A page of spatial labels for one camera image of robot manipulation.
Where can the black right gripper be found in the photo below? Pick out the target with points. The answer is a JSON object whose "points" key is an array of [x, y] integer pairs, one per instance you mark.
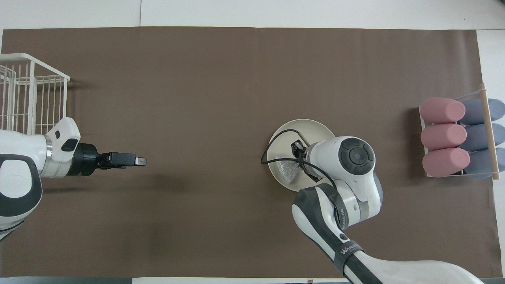
{"points": [[298, 149]]}

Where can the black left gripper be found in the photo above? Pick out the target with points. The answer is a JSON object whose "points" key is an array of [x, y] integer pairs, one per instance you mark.
{"points": [[85, 159]]}

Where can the silver mesh sponge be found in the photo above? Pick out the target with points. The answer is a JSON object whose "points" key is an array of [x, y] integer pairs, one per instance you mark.
{"points": [[288, 169]]}

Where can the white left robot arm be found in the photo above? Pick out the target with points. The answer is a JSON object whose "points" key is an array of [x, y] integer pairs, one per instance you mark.
{"points": [[19, 157]]}

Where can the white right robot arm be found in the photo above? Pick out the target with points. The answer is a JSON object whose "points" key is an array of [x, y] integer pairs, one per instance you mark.
{"points": [[355, 185]]}

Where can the cream round plate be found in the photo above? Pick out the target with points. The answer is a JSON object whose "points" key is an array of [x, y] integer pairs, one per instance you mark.
{"points": [[311, 130]]}

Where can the brown table mat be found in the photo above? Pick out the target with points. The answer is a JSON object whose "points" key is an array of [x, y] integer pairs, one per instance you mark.
{"points": [[177, 98]]}

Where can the pink cup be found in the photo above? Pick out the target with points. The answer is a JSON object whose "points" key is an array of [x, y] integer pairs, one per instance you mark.
{"points": [[446, 162], [444, 137], [442, 110]]}

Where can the clear acrylic cup rack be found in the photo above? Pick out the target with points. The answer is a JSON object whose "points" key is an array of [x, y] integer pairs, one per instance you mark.
{"points": [[457, 173]]}

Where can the blue cup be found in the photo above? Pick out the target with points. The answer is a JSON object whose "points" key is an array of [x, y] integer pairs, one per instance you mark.
{"points": [[479, 163], [475, 112], [479, 138]]}

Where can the wooden dowel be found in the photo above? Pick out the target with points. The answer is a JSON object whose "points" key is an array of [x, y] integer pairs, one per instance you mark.
{"points": [[491, 138]]}

